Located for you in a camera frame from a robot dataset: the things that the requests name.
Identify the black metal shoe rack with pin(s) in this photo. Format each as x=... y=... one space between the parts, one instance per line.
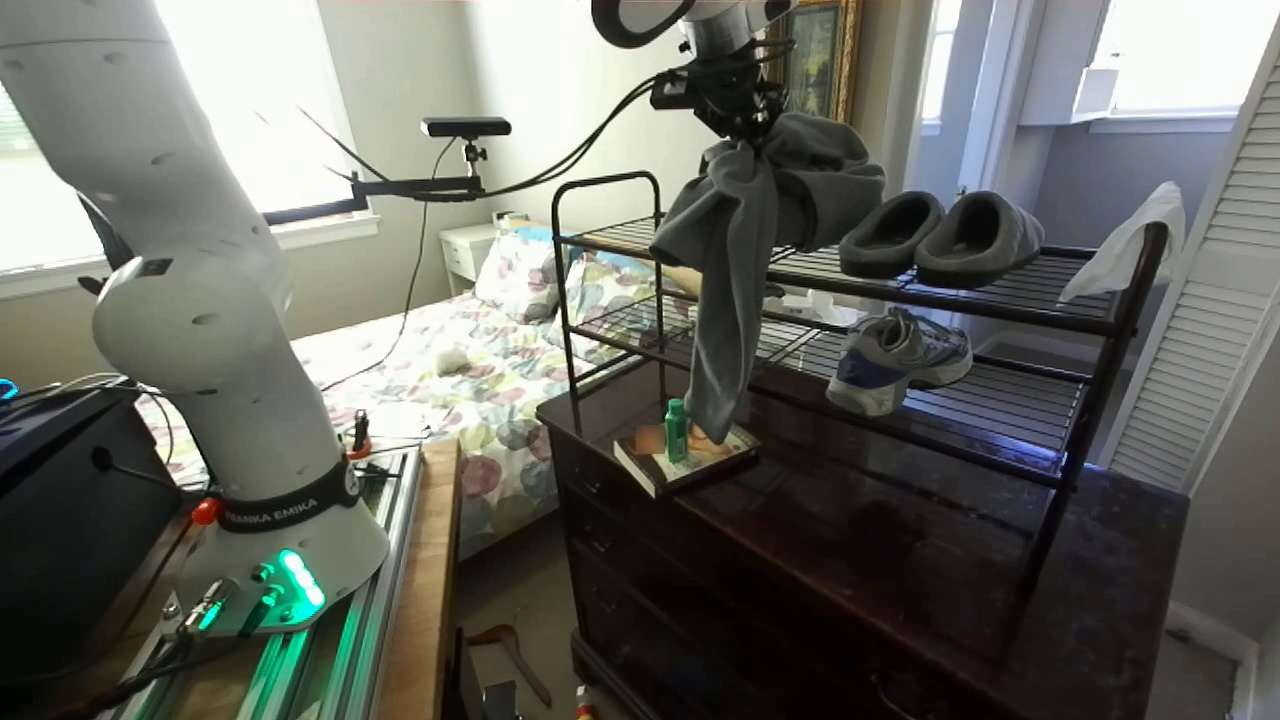
x=1024 y=418

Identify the black box left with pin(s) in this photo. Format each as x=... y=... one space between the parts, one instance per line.
x=80 y=506

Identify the grey cloth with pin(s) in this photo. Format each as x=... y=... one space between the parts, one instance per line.
x=807 y=186

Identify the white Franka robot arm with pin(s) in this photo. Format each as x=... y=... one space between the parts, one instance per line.
x=197 y=308

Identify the gold framed picture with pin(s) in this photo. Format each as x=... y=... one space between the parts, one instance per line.
x=819 y=57

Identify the small green blue bottle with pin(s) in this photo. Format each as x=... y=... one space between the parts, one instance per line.
x=678 y=428

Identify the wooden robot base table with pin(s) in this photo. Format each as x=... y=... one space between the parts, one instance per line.
x=374 y=656

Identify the dark wooden dresser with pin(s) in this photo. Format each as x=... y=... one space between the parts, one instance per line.
x=848 y=578

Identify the floral pillow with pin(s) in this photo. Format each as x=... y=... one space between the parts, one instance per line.
x=519 y=273

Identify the floral bed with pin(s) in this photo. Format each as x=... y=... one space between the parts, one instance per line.
x=440 y=385

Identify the book with colourful cover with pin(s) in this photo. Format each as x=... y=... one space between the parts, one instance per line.
x=666 y=464

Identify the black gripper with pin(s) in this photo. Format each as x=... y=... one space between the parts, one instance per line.
x=727 y=95

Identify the grey slipper far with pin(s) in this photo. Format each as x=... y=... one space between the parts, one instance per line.
x=891 y=232

